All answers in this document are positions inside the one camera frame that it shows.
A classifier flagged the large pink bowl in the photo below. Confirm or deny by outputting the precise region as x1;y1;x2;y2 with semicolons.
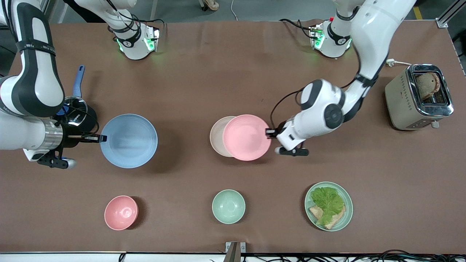
222;114;272;161

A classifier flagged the large light blue bowl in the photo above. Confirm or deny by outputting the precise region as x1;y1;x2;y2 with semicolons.
100;114;158;169

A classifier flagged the large beige bowl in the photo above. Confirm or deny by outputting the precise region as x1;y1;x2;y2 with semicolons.
210;116;237;158

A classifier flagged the small pink bowl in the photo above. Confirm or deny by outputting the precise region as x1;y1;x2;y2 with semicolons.
104;195;139;231

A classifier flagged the brown paper table cover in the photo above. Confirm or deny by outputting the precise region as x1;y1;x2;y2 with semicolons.
0;20;466;254

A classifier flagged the small green bowl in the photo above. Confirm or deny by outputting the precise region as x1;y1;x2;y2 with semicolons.
212;189;246;225

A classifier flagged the green lettuce leaf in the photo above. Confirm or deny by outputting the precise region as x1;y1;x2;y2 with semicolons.
310;186;345;226

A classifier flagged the brown bread slice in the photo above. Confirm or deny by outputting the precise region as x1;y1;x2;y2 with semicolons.
309;205;346;230

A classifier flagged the green plate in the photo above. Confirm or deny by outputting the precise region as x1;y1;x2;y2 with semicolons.
304;181;354;232

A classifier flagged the beige chrome toaster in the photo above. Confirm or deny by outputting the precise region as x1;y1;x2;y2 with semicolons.
385;64;454;131

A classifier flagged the brown toast slice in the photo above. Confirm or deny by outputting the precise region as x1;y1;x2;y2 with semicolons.
415;72;441;100

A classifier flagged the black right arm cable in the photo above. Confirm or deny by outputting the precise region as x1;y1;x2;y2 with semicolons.
55;105;100;138

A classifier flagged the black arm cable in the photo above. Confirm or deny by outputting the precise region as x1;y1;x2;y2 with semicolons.
270;40;364;128
55;105;100;138

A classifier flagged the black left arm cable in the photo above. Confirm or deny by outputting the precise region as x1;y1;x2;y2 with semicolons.
270;40;364;128

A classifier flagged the blue-handled utensil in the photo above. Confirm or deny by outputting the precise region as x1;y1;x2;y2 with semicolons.
55;65;98;146

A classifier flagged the black left base cable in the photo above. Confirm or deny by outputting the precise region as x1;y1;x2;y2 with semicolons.
280;18;315;39

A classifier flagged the black base cable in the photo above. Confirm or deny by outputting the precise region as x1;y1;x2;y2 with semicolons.
104;0;165;35
280;18;315;39

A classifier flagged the grey metal table bracket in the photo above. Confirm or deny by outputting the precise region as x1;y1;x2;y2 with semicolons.
225;242;246;262

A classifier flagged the black right base cable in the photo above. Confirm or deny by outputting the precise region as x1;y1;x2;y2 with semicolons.
104;0;165;35

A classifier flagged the white toaster power cord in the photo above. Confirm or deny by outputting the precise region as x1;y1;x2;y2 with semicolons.
386;58;414;68

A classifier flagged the black cable bundle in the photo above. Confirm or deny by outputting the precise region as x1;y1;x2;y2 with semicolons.
240;249;466;262

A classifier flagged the aluminium frame profile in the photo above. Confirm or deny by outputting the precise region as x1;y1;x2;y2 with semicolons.
436;0;466;28

